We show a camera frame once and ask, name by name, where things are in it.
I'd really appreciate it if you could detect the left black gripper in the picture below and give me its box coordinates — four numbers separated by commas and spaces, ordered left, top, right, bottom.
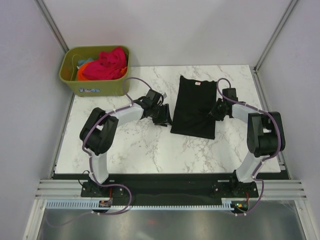
150, 103, 173, 128

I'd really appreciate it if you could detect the black t shirt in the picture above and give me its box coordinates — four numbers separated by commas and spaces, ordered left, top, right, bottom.
170, 75, 217, 140

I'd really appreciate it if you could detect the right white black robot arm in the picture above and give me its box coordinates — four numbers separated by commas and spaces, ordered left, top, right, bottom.
208, 87, 286, 197

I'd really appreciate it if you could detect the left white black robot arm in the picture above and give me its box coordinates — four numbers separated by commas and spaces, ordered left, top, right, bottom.
79, 89, 172, 197

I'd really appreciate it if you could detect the red t shirt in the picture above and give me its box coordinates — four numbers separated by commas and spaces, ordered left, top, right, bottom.
95, 46, 128, 81

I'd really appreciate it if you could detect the olive green plastic bin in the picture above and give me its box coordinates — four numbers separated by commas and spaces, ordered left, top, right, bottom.
59, 45, 130, 97

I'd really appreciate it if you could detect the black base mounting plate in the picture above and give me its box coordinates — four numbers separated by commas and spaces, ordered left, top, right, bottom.
81, 173, 259, 207

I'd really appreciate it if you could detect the orange t shirt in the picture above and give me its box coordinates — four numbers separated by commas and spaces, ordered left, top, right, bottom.
77, 60, 98, 81

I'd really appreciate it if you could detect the light blue t shirt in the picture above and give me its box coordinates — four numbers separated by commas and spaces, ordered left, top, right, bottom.
77, 57, 94, 68

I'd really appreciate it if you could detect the white slotted cable duct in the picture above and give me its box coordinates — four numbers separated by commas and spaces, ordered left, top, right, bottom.
45, 199, 234, 211

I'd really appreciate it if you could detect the right aluminium frame post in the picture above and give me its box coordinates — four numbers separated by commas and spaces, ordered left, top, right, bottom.
252, 0, 300, 73

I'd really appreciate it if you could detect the aluminium frame post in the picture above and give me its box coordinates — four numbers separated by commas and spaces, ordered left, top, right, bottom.
34, 0, 69, 53
252, 0, 300, 73

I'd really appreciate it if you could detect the left aluminium frame post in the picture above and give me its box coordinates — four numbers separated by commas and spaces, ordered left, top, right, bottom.
34, 0, 69, 53

